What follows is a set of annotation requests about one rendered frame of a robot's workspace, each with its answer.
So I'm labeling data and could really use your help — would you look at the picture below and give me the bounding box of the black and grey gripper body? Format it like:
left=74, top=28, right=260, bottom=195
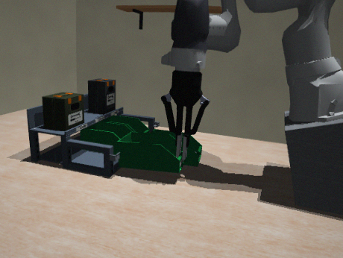
left=169, top=70, right=202, bottom=107

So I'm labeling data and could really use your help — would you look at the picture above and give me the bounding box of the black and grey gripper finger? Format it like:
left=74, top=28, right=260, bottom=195
left=182, top=94, right=210, bottom=160
left=161, top=93, right=183, bottom=158

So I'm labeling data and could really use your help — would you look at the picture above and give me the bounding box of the dark green tool case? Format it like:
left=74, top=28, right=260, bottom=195
left=43, top=92, right=84, bottom=131

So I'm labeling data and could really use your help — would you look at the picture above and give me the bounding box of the black storage case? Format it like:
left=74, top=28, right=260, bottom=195
left=88, top=78, right=116, bottom=114

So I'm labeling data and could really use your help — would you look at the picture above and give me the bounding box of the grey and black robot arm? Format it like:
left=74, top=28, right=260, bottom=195
left=161, top=0, right=343, bottom=122

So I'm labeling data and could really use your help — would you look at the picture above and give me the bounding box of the dark grey metal shelf rack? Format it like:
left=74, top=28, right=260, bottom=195
left=27, top=93, right=160, bottom=177

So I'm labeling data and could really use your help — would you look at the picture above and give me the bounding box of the green bin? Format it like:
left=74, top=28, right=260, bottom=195
left=151, top=129, right=202, bottom=167
left=101, top=116, right=148, bottom=133
left=81, top=122, right=133, bottom=155
left=117, top=132, right=186, bottom=173

